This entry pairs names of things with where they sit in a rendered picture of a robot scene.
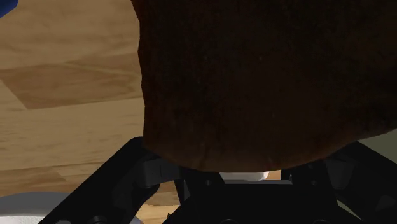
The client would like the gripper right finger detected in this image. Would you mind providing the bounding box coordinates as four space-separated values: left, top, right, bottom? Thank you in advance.
280 141 397 224

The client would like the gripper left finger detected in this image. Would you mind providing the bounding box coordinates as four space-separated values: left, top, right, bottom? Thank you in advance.
38 136 190 224

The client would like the brown bread loaf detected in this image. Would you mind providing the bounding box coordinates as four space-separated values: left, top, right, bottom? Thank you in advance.
130 0 397 173

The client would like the white round plate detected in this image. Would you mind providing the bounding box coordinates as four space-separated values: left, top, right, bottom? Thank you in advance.
0 192 143 224

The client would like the blue object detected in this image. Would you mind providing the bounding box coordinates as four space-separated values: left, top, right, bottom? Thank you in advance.
0 0 20 18

